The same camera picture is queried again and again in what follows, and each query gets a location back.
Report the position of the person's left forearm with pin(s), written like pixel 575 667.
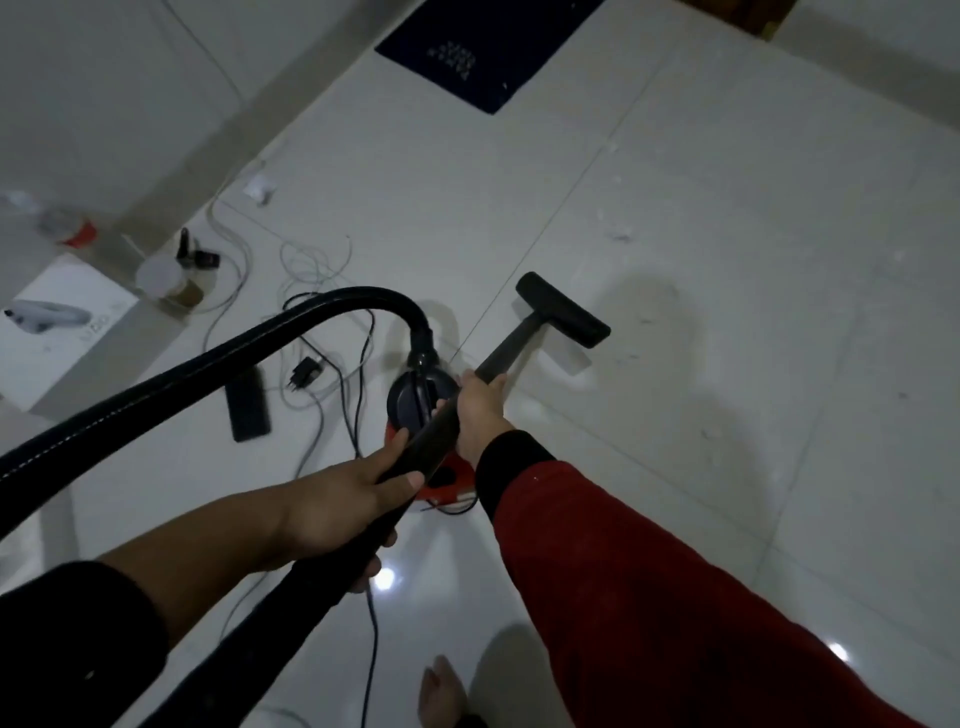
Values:
pixel 172 570

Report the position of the red and black vacuum cleaner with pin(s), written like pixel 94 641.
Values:
pixel 414 396

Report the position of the person's left hand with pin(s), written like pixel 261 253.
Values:
pixel 330 510

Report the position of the dark blue floor mat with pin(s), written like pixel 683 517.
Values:
pixel 487 45

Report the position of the black vacuum wand with nozzle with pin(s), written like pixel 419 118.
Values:
pixel 519 346

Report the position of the person's foot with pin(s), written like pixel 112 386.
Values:
pixel 442 694

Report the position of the person's right hand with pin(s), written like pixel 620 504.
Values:
pixel 480 416

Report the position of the black charger plug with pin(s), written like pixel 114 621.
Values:
pixel 304 372

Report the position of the person's left thumb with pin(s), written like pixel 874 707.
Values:
pixel 397 484

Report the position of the person's right fingers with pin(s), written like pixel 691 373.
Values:
pixel 484 382

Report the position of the plastic cup with lid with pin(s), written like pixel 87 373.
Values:
pixel 163 281

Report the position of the brown wooden furniture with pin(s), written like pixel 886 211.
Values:
pixel 746 11

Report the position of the black power strip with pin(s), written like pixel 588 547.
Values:
pixel 248 405

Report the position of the white printed product box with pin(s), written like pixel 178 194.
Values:
pixel 56 337

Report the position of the white paper scrap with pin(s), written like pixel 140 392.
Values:
pixel 259 187

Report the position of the person's right forearm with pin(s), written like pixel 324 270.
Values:
pixel 637 585

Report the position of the clear bottle with red cap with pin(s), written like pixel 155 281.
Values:
pixel 67 225

